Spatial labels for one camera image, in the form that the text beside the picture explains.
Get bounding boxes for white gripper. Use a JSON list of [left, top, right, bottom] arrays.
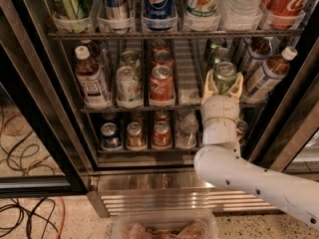
[[200, 71, 243, 121]]

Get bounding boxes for left iced tea bottle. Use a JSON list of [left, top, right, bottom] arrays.
[[75, 46, 109, 104]]

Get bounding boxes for right rear tea bottle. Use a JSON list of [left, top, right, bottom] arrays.
[[240, 37, 273, 81]]

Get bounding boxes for orange floor cable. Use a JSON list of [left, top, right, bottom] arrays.
[[0, 112, 66, 239]]

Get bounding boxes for rear red cola can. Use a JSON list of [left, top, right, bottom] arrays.
[[151, 39, 169, 54]]

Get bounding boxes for wire shelf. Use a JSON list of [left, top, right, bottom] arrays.
[[80, 103, 265, 114], [49, 29, 304, 41]]

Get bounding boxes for left glass fridge door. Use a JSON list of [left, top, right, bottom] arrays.
[[0, 45, 88, 198]]

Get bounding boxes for rear white soda can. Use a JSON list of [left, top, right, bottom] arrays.
[[120, 50, 141, 77]]

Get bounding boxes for right front tea bottle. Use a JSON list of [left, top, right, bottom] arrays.
[[241, 46, 298, 104]]

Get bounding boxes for tall green can top shelf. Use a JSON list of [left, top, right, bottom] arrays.
[[53, 0, 93, 33]]

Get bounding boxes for large red cola can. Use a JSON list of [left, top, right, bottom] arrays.
[[262, 0, 307, 30]]

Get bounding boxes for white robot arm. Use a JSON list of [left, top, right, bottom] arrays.
[[193, 72, 319, 230]]

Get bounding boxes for clear plastic food container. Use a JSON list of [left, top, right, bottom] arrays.
[[111, 209, 219, 239]]

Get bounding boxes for right glass fridge door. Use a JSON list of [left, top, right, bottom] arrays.
[[244, 39, 319, 181]]

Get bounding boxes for top shelf water bottle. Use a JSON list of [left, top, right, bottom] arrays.
[[221, 0, 267, 18]]

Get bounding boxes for front white soda can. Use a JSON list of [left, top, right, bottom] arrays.
[[116, 66, 142, 102]]

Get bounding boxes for gold can bottom left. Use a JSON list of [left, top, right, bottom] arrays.
[[127, 121, 146, 147]]

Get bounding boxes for glass fridge door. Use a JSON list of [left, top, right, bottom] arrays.
[[244, 39, 319, 181], [0, 45, 88, 198]]

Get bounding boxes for black floor cables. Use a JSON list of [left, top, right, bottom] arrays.
[[0, 103, 60, 239]]

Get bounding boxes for middle wire shelf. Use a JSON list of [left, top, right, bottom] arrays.
[[80, 103, 265, 114]]

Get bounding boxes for shelf water bottle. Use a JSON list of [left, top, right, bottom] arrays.
[[175, 112, 199, 149], [221, 0, 267, 18]]

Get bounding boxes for front red cola can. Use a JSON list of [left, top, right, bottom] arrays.
[[150, 65, 173, 102]]

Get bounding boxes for white green soda can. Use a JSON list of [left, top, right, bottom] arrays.
[[184, 0, 223, 18]]

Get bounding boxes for red can bottom shelf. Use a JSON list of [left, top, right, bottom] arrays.
[[153, 121, 170, 147]]

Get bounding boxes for top wire shelf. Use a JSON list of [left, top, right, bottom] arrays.
[[49, 29, 304, 41]]

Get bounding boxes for blue pepsi can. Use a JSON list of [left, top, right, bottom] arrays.
[[145, 0, 173, 31]]

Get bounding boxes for brown can bottom right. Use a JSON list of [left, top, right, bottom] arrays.
[[236, 119, 249, 143]]

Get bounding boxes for bottom shelf water bottle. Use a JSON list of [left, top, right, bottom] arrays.
[[175, 112, 199, 149]]

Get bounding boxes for blue energy drink can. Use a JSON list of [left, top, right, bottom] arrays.
[[105, 0, 131, 34]]

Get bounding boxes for blue can bottom shelf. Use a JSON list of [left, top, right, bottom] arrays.
[[101, 122, 122, 149]]

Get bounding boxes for steel refrigerator cabinet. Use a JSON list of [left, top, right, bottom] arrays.
[[0, 0, 318, 217]]

